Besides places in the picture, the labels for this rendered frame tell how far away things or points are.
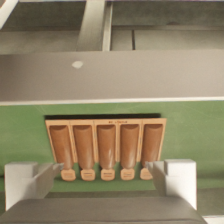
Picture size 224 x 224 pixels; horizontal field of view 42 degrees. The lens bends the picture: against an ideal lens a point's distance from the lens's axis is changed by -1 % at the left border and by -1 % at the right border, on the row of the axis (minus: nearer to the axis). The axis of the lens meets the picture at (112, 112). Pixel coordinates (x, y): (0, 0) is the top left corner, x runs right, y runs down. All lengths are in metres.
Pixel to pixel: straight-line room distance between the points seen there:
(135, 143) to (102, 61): 0.08
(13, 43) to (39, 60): 0.56
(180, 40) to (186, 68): 0.55
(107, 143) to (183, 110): 0.07
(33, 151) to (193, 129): 0.16
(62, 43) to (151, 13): 0.32
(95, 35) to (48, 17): 0.69
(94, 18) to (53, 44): 0.46
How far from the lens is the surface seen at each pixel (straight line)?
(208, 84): 0.26
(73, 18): 1.00
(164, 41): 0.81
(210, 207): 0.38
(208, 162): 0.34
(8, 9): 0.31
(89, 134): 0.26
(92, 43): 0.32
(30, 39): 0.85
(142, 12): 0.98
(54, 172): 0.16
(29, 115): 0.27
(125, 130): 0.26
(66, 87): 0.25
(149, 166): 0.17
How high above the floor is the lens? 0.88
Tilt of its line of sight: 46 degrees down
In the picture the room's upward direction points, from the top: 178 degrees counter-clockwise
